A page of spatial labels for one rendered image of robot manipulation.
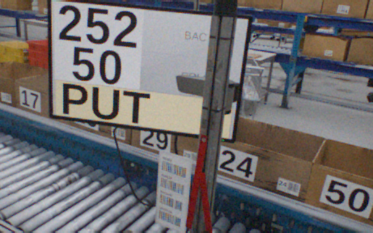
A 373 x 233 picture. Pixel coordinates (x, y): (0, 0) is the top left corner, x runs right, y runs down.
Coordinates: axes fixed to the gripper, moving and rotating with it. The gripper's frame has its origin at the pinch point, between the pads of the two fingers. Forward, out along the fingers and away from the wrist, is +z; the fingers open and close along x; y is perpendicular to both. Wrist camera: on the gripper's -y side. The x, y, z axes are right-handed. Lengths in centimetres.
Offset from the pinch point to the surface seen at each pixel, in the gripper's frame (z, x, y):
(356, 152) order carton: 15.9, 20.8, -6.5
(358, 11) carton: -27, 444, -50
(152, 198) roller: 45, -20, -76
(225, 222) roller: 44, -18, -44
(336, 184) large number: 18.4, -8.2, -9.7
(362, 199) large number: 20.7, -8.2, -1.2
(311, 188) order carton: 23.2, -8.0, -17.4
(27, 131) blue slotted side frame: 43, -11, -164
